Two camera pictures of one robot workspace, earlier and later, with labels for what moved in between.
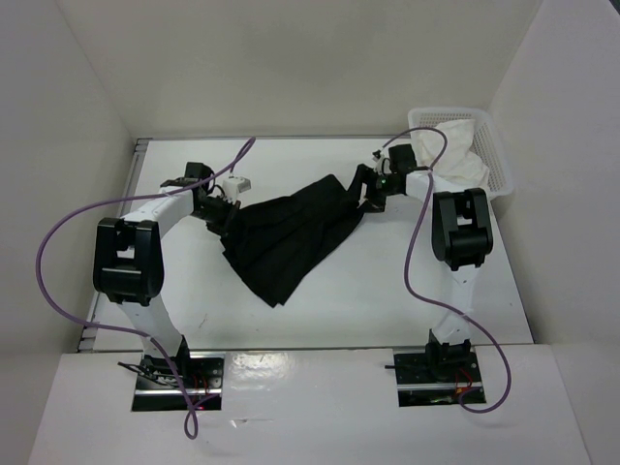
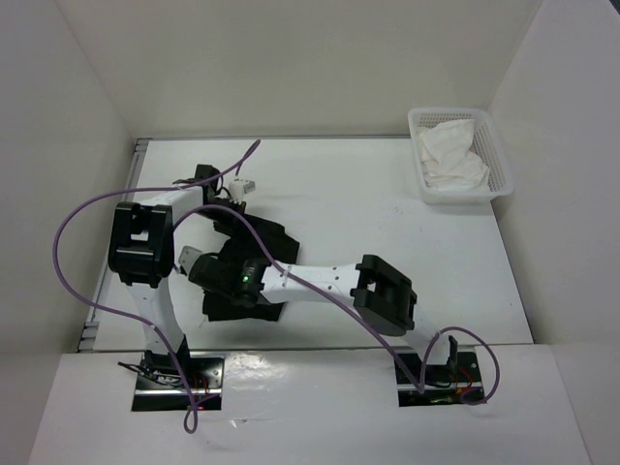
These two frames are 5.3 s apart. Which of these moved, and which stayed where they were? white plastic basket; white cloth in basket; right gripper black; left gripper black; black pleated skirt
Moved: right gripper black; black pleated skirt
Stayed: white cloth in basket; left gripper black; white plastic basket
